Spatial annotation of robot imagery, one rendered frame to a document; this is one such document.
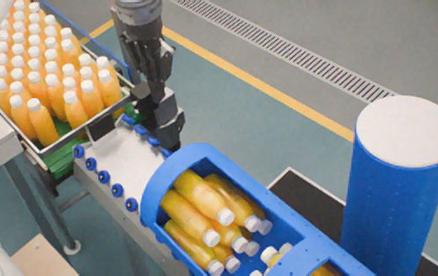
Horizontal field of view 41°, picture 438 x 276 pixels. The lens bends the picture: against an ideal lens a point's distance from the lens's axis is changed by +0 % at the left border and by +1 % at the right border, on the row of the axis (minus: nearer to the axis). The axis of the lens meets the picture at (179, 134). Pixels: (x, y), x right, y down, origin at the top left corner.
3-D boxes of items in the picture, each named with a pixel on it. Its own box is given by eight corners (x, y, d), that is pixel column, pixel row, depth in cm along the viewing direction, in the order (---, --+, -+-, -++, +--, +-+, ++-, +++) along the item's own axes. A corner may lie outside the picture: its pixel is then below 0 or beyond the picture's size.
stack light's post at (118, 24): (161, 186, 299) (114, 11, 218) (156, 182, 301) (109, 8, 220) (167, 182, 300) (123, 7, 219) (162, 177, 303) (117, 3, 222)
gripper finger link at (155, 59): (153, 31, 116) (159, 33, 115) (162, 72, 124) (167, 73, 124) (141, 43, 114) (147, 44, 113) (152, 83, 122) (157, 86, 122)
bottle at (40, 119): (64, 139, 205) (48, 104, 192) (48, 150, 202) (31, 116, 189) (52, 130, 209) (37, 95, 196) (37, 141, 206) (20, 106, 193)
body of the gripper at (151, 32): (112, 17, 111) (121, 54, 118) (147, 31, 107) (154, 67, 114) (134, -4, 114) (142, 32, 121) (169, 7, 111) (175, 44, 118)
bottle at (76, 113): (93, 124, 208) (80, 89, 195) (93, 138, 203) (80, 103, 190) (74, 127, 208) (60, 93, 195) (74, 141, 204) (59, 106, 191)
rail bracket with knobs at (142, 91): (140, 122, 205) (135, 102, 198) (129, 113, 210) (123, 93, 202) (162, 107, 209) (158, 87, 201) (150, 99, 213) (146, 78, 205)
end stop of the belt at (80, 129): (44, 158, 193) (41, 153, 191) (43, 157, 194) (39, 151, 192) (138, 96, 207) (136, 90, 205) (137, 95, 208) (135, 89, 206)
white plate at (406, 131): (471, 113, 170) (470, 115, 171) (378, 84, 183) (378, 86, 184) (439, 179, 157) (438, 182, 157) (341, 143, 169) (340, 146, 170)
